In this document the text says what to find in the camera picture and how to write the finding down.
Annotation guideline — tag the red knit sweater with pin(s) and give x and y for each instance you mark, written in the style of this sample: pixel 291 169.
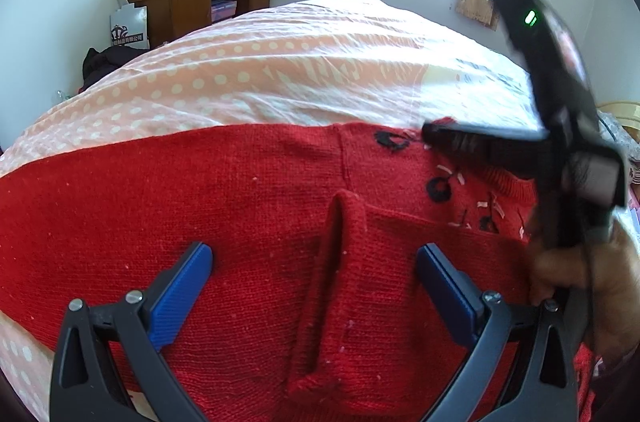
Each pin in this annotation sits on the red knit sweater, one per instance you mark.
pixel 314 311

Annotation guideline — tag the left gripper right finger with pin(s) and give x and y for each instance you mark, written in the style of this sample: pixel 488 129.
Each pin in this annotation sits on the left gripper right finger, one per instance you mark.
pixel 541 384

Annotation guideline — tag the black clothes pile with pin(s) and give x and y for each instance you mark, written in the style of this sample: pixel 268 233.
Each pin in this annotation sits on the black clothes pile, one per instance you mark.
pixel 97 65

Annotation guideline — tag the polka dot bed quilt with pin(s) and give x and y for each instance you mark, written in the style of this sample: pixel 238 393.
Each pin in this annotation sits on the polka dot bed quilt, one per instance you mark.
pixel 310 64

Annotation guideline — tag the cream wooden headboard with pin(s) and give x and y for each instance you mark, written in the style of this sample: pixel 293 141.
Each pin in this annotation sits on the cream wooden headboard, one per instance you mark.
pixel 627 114

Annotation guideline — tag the white paper bag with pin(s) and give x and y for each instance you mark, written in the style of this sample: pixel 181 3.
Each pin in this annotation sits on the white paper bag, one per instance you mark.
pixel 129 27

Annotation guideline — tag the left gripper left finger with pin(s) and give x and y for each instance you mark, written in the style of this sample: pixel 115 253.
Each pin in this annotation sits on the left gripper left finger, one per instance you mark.
pixel 86 384

